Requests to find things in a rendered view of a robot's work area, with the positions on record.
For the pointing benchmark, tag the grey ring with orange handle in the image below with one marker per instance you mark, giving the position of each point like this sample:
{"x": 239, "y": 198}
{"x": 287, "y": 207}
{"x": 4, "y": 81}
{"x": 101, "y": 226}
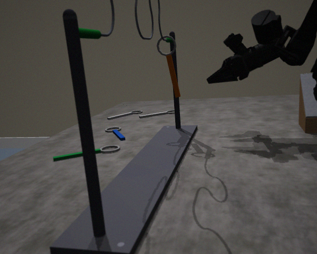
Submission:
{"x": 170, "y": 65}

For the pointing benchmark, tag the blue handle with grey loop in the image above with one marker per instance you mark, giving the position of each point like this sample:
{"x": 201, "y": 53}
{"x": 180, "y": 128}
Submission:
{"x": 116, "y": 132}

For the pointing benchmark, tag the grey loop with green handle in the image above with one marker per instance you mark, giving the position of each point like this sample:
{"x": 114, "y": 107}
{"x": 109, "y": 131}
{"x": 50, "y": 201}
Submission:
{"x": 81, "y": 153}

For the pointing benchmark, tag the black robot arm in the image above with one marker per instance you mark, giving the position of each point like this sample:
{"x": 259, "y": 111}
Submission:
{"x": 271, "y": 37}

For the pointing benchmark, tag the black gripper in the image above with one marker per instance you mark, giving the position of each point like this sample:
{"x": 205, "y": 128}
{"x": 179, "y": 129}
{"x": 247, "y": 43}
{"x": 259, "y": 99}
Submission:
{"x": 238, "y": 66}

